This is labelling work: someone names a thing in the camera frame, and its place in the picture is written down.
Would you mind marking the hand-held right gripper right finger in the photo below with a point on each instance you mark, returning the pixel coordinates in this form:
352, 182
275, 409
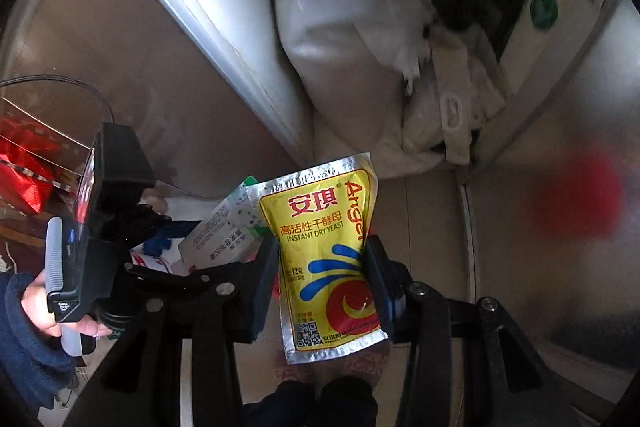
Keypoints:
382, 287

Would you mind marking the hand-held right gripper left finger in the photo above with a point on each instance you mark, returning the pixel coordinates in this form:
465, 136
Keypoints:
262, 297

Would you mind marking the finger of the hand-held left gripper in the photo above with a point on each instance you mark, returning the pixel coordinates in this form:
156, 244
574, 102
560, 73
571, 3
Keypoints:
160, 243
152, 219

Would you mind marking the white carton box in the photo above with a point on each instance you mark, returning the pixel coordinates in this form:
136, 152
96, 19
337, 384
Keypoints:
220, 232

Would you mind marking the yellow yeast packet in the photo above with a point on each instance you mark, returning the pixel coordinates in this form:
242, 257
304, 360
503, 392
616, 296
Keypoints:
320, 247

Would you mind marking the person's left forearm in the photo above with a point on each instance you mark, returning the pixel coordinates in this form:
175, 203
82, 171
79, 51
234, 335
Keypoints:
25, 367

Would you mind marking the person's left hand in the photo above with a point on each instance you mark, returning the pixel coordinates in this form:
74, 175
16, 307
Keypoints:
37, 307

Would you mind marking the clear plastic sheet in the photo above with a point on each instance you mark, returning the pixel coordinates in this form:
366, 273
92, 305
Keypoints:
75, 167

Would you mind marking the person's right slipper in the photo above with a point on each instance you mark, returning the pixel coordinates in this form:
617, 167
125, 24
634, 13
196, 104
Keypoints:
360, 364

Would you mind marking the person's slipper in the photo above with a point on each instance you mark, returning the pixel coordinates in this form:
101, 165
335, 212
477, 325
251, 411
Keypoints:
360, 364
295, 377

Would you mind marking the person's left slipper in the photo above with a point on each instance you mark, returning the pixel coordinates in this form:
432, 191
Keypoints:
295, 377

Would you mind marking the red shiny bag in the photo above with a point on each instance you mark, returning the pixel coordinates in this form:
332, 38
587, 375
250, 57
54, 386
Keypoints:
20, 167

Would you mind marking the person's left leg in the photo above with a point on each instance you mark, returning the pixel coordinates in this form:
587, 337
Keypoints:
285, 407

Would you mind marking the person's leg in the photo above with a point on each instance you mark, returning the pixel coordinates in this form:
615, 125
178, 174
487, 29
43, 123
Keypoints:
347, 407
285, 407

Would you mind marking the person's right leg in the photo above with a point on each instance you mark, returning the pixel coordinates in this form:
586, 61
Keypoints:
347, 407

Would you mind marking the small white sack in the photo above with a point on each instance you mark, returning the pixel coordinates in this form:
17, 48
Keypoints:
440, 127

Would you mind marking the large white sack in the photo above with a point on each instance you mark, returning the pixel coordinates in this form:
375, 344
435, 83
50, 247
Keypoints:
340, 57

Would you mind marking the green round sticker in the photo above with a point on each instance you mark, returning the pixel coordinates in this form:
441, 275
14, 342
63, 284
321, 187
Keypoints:
542, 9

